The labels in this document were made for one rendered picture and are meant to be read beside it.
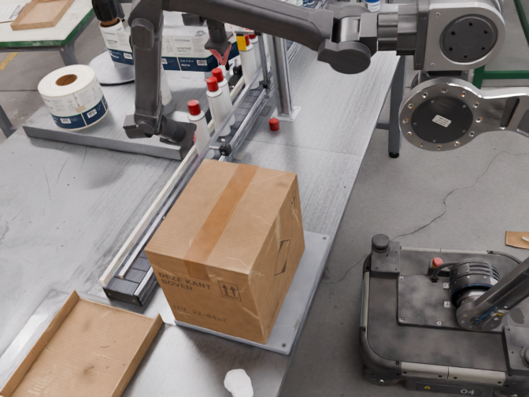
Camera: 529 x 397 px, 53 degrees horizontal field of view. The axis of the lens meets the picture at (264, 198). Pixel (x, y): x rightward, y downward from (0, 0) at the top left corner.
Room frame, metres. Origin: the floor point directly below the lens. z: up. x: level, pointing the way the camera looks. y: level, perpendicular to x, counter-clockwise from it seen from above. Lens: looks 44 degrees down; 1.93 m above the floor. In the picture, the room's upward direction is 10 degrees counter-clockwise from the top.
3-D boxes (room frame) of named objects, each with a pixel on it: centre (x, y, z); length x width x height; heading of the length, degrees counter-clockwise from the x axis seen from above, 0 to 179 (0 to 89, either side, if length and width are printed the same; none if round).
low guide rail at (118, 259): (1.33, 0.19, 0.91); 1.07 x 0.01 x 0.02; 152
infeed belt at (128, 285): (1.57, 0.02, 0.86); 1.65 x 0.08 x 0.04; 152
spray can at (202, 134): (1.32, 0.16, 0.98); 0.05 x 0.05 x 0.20
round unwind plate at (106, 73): (2.01, 0.47, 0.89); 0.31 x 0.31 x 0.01
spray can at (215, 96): (1.43, 0.10, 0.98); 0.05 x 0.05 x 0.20
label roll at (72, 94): (1.70, 0.61, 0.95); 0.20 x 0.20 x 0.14
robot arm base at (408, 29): (0.86, -0.30, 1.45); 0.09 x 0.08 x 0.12; 163
